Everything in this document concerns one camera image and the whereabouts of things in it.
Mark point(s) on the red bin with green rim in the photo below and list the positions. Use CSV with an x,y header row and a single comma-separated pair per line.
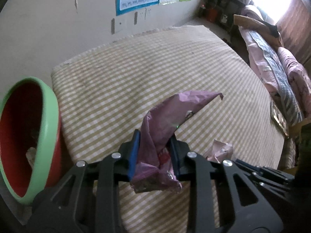
x,y
48,131

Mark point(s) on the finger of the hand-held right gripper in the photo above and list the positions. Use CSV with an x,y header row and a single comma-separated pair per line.
x,y
262,174

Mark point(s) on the dark shelf unit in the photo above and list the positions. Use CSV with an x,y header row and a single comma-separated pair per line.
x,y
228,4

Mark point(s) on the pink bed sheet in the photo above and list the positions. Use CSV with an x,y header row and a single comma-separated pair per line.
x,y
257,60

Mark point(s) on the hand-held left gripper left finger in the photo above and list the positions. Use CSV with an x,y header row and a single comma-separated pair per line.
x,y
134,155

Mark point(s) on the brown coat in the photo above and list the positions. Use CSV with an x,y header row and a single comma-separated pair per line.
x,y
252,23

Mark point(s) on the folded pink blanket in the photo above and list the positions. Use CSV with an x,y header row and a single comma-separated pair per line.
x,y
250,11

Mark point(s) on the pink duvet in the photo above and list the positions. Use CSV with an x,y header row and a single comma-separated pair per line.
x,y
296,77

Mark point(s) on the black garment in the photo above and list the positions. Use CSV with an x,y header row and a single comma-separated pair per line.
x,y
272,29

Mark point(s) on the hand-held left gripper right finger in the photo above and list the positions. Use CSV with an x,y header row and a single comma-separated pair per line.
x,y
175,160

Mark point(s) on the red container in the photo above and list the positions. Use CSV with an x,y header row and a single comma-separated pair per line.
x,y
211,14

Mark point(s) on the crumpled pale pink wrapper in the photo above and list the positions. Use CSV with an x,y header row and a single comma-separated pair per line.
x,y
222,150

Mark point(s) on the dusty pink foil wrapper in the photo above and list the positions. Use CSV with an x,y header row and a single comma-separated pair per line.
x,y
167,116

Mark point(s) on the striped curtain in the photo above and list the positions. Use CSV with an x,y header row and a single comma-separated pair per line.
x,y
294,21

